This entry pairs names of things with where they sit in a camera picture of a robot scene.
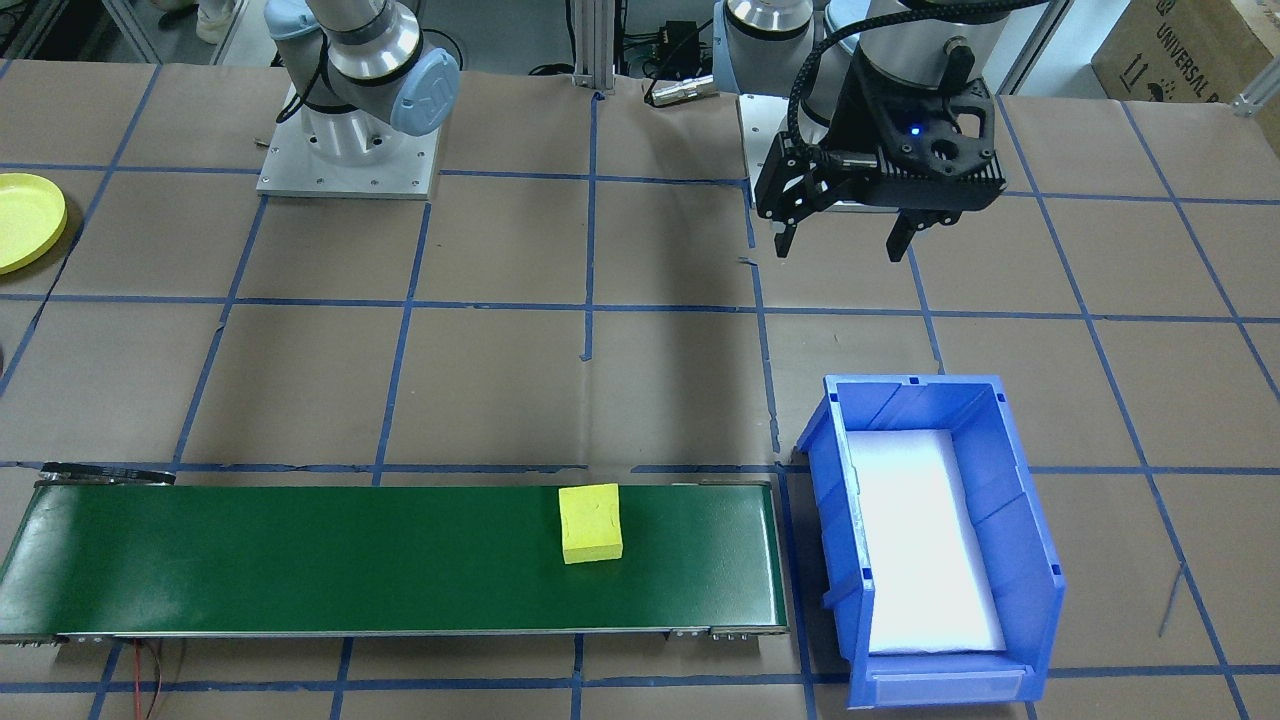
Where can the yellow foam block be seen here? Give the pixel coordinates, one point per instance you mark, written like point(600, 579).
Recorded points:
point(590, 525)

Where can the yellow round plate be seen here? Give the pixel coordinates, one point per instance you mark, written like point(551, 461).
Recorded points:
point(25, 220)

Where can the black power brick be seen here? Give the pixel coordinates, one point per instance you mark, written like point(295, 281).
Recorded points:
point(678, 40)

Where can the white foam pad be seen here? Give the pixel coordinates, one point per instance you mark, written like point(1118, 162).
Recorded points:
point(920, 540)

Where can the brown cardboard box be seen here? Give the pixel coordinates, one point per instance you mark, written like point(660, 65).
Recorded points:
point(1190, 45)

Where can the blue plastic storage bin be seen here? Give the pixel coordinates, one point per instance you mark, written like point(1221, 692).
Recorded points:
point(1020, 560)

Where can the white shoe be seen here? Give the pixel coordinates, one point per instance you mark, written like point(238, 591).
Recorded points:
point(215, 20)

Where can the green conveyor belt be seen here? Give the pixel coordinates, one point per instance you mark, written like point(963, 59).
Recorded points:
point(300, 560)

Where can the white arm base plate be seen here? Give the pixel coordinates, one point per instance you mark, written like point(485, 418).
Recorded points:
point(760, 150)
point(400, 175)

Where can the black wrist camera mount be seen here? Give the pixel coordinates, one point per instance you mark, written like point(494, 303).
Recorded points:
point(940, 150)

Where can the aluminium frame bar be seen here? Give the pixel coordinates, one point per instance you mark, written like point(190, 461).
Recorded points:
point(1258, 100)

